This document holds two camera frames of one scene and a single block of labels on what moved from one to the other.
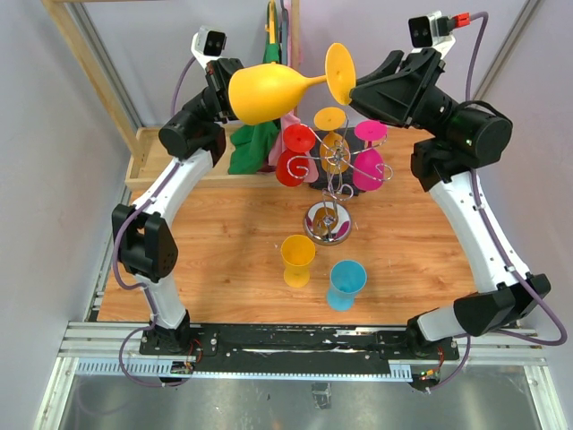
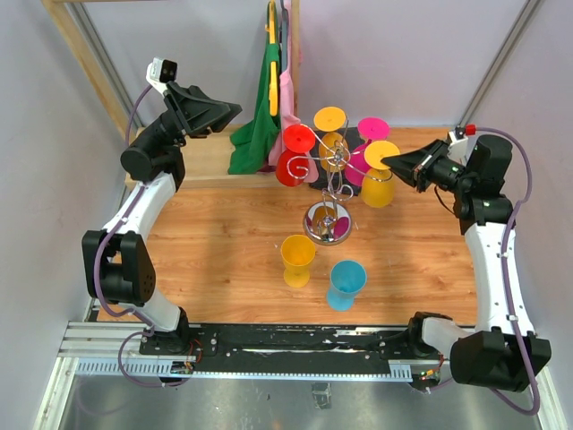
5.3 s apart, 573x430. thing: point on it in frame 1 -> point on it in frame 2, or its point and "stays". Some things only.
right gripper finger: (389, 66) -> (407, 164)
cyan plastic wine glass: (346, 279) stays
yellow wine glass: (297, 252) stays
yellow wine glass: (260, 93) -> (378, 184)
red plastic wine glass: (292, 165) stays
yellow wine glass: (335, 154) stays
